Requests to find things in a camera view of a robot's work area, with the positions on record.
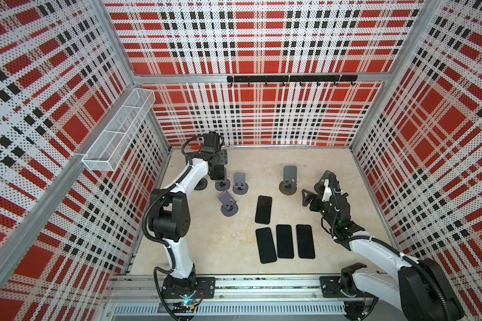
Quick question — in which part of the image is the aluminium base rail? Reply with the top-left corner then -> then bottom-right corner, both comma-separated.
100,274 -> 439,321

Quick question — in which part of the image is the white wire mesh basket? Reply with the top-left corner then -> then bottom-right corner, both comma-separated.
82,88 -> 155,172

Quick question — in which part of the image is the black phone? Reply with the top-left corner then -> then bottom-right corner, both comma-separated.
296,224 -> 315,259
276,224 -> 295,259
255,195 -> 273,225
256,227 -> 277,264

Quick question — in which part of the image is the black hook rail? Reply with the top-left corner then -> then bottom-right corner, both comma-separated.
226,74 -> 358,85

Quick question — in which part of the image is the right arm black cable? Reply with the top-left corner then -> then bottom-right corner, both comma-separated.
323,170 -> 453,321

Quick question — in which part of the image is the front grey phone stand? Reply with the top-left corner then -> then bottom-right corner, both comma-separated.
218,191 -> 239,217

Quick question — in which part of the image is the stand far left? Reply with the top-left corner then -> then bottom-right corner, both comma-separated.
194,178 -> 208,191

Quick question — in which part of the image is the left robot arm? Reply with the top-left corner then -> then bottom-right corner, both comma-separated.
141,131 -> 228,298

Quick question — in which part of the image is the brown base phone stand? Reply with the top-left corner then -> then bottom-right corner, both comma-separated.
278,165 -> 297,196

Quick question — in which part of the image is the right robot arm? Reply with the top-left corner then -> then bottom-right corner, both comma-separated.
301,171 -> 465,320

